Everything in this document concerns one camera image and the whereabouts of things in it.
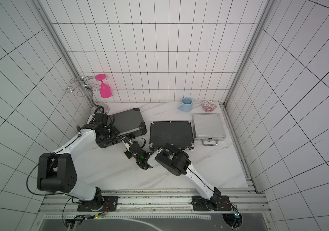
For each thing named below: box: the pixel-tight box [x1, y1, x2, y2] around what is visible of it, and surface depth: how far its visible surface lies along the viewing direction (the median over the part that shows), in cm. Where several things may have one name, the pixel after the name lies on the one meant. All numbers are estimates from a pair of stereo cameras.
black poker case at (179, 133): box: [149, 120, 195, 151], surface depth 95 cm
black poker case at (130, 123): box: [109, 107, 148, 144], surface depth 98 cm
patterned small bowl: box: [201, 100, 217, 113], surface depth 118 cm
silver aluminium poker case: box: [191, 113, 227, 146], surface depth 100 cm
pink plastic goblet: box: [95, 73, 113, 99], surface depth 108 cm
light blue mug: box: [177, 96, 193, 113], surface depth 116 cm
